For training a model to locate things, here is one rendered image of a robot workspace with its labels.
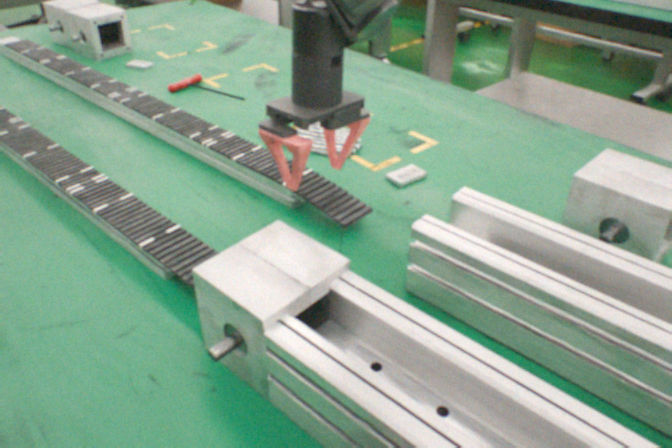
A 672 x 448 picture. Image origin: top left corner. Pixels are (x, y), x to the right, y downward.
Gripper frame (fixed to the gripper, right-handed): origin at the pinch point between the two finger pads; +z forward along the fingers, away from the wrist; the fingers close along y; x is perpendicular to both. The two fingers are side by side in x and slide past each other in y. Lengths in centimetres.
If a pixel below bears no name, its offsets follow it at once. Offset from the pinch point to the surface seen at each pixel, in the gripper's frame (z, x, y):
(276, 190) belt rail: 5.1, 6.7, -0.1
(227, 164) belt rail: 4.9, 16.7, -0.1
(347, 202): 3.7, -3.5, 2.2
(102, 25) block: -2, 79, 16
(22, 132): 3.5, 44.3, -16.8
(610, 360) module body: 1.9, -36.9, -4.5
